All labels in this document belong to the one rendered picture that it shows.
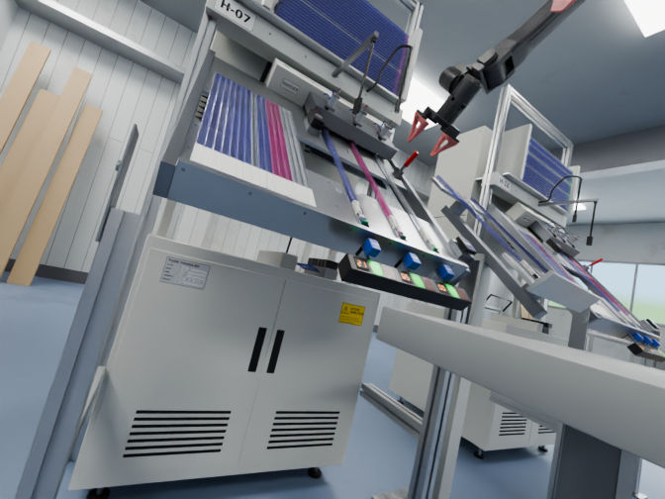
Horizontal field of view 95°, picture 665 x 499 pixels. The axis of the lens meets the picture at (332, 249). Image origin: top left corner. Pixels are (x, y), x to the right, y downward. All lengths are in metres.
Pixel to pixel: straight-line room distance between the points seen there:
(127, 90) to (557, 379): 4.24
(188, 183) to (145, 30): 4.09
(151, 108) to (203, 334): 3.57
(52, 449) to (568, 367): 0.59
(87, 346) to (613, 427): 0.55
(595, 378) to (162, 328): 0.77
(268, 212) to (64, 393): 0.37
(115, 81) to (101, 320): 3.89
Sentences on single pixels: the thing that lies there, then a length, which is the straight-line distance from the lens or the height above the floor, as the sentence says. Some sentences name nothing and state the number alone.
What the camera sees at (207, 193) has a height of 0.70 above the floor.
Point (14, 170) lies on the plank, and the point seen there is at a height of 0.89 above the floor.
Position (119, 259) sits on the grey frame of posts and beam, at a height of 0.57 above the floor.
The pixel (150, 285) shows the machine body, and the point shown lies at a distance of 0.82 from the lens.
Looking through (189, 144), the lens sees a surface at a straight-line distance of 0.60.
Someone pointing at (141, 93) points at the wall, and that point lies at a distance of 4.27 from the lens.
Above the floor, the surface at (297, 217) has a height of 0.71.
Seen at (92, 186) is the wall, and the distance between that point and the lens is 4.03.
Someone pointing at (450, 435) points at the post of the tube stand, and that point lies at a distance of 1.10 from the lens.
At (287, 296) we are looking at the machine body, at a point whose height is 0.54.
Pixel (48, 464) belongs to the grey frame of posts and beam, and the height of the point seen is 0.30.
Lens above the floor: 0.61
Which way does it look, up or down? 6 degrees up
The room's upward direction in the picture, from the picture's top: 14 degrees clockwise
